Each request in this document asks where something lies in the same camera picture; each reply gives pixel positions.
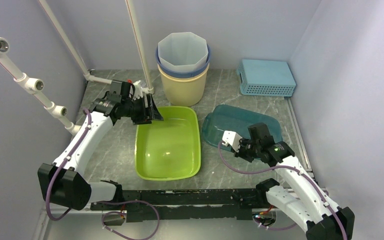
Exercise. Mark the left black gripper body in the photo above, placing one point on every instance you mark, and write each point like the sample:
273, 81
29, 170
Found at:
136, 109

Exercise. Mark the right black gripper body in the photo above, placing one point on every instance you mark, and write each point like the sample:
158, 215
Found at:
248, 150

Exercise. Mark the teal transparent tub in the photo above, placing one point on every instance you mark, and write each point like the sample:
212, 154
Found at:
230, 118

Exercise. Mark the lime green tub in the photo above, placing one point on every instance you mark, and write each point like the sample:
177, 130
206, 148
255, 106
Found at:
170, 149

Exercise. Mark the light blue perforated basket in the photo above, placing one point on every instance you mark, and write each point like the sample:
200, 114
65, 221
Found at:
265, 78

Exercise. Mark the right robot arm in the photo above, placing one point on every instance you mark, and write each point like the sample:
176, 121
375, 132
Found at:
320, 217

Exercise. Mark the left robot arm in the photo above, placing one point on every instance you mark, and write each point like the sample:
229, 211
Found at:
62, 182

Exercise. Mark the beige bucket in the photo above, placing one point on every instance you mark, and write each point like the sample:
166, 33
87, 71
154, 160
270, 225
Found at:
184, 91

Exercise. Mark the translucent white bucket liner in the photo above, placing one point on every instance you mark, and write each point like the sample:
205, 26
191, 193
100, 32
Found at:
183, 52

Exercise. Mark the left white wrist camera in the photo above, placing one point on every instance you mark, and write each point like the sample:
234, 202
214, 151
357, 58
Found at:
136, 90

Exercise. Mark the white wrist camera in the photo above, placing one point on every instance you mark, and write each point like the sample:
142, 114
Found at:
231, 139
136, 90

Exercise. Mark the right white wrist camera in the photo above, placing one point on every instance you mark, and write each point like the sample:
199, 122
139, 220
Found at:
231, 139

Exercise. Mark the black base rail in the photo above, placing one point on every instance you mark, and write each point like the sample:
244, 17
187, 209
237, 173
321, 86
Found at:
143, 205

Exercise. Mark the white PVC pipe frame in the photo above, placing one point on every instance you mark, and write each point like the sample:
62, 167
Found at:
37, 49

